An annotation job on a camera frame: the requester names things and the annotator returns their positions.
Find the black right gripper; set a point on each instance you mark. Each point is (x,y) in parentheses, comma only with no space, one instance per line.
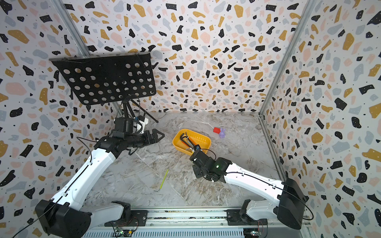
(195,171)

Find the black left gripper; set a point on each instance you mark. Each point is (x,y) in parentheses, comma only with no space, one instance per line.
(154,138)

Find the long black hex key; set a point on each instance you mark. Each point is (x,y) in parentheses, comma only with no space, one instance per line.
(182,138)

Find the green hex key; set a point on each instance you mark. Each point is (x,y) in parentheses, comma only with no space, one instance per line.
(163,181)

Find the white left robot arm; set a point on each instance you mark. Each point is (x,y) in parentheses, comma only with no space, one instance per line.
(63,215)

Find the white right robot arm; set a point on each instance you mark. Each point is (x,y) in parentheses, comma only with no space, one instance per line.
(283,200)

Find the yellow plastic storage box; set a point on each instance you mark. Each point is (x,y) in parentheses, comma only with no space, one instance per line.
(202,140)

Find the red block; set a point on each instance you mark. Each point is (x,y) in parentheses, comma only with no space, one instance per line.
(217,130)

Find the black perforated music stand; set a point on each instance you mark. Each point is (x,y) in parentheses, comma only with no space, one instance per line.
(110,78)

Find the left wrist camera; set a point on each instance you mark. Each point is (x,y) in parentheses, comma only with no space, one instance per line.
(131,126)

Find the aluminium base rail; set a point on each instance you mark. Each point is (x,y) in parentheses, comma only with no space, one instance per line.
(196,222)

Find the aluminium corner post right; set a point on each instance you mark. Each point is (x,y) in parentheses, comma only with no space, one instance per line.
(283,64)

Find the aluminium corner post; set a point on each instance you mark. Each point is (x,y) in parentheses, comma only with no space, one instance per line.
(283,64)
(74,32)

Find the aluminium corner post left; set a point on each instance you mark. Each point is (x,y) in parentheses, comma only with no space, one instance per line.
(74,32)

